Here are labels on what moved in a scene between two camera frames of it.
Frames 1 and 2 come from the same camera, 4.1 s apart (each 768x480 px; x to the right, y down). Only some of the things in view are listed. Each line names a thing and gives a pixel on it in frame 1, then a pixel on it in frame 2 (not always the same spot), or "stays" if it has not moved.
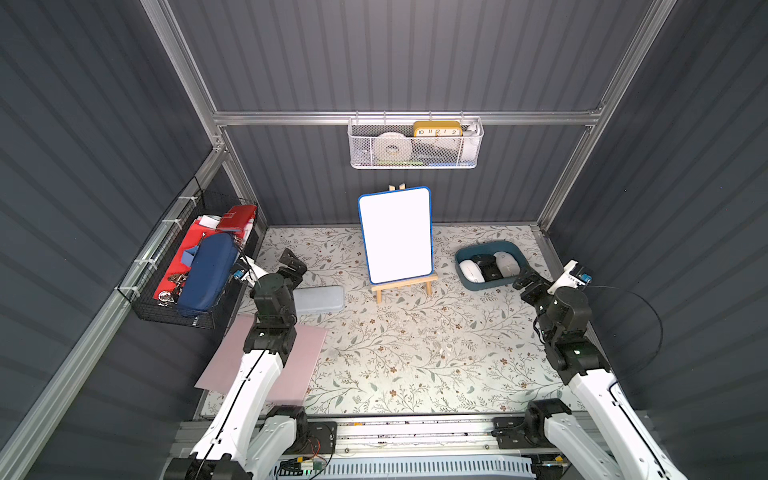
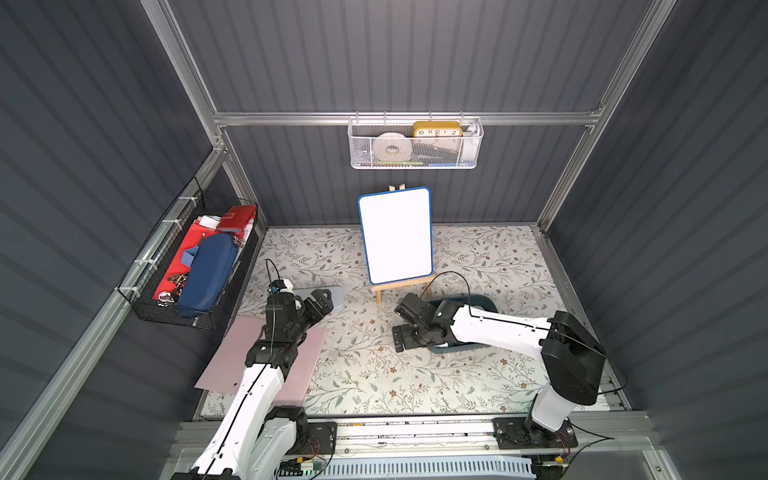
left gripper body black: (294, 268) -> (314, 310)
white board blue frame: (398, 234) stays
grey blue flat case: (318, 298) stays
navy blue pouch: (212, 259) stays
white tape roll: (392, 147) stays
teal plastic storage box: (464, 252) -> (471, 300)
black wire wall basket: (185, 274) stays
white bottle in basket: (474, 138) stays
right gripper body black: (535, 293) -> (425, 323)
